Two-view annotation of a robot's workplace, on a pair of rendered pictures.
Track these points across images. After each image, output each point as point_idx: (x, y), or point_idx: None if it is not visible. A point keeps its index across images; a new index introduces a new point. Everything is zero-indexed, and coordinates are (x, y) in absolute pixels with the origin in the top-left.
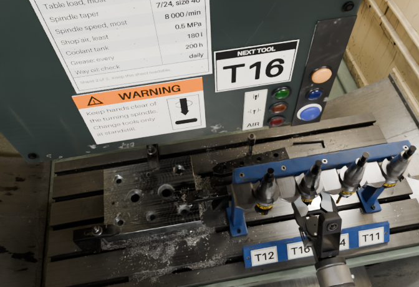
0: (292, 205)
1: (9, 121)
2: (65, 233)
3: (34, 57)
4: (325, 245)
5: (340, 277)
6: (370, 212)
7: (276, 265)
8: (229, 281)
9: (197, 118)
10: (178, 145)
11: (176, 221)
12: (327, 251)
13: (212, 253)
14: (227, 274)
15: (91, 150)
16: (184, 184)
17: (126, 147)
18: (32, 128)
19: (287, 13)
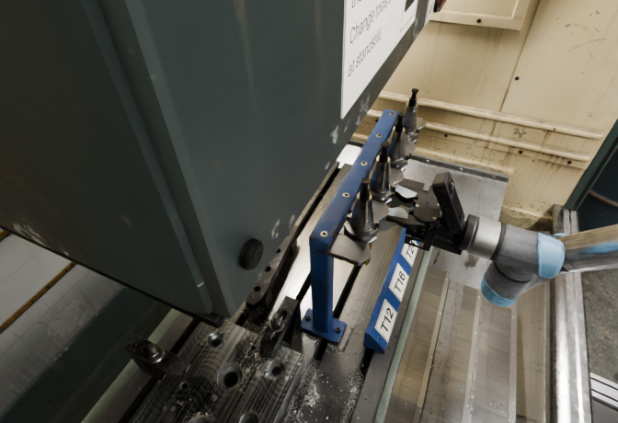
0: (387, 220)
1: (210, 7)
2: None
3: None
4: (457, 212)
5: (494, 225)
6: None
7: (398, 319)
8: (384, 386)
9: None
10: (172, 330)
11: (284, 389)
12: (461, 219)
13: (343, 381)
14: (379, 380)
15: (332, 153)
16: (242, 345)
17: (361, 119)
18: (262, 62)
19: None
